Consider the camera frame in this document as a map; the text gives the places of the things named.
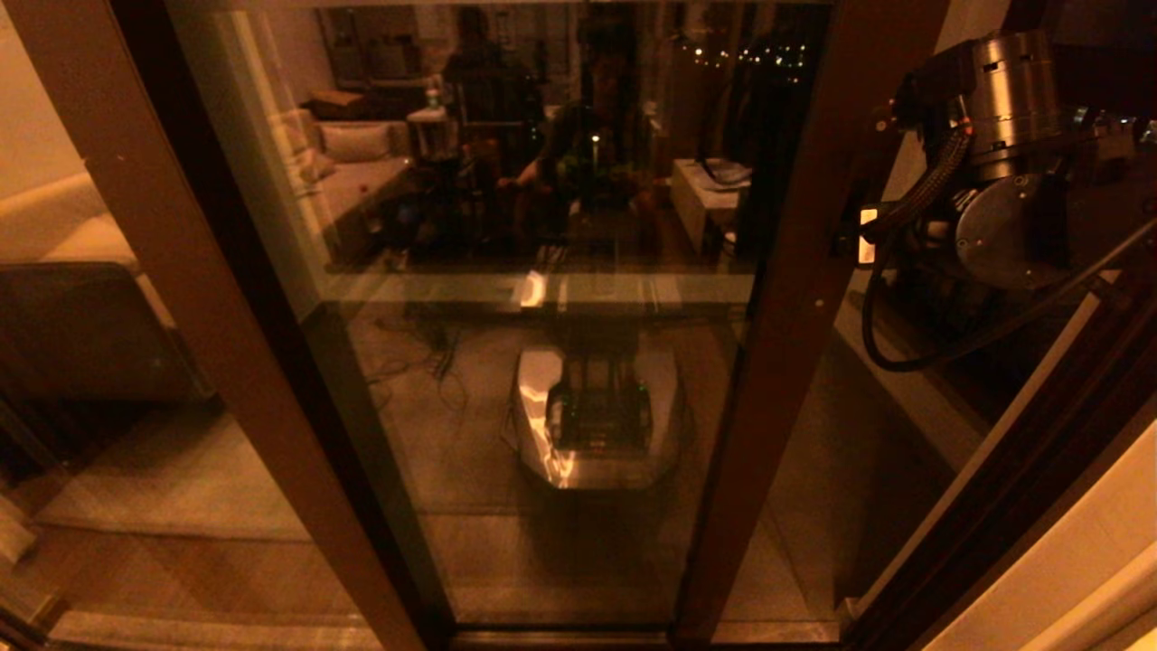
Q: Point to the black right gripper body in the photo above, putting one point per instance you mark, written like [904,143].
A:
[872,235]

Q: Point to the brown framed sliding glass door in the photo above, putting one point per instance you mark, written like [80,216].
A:
[795,362]

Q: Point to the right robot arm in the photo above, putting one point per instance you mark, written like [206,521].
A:
[1012,181]

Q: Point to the dark brown door jamb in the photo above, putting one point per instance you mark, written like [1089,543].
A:
[1039,488]

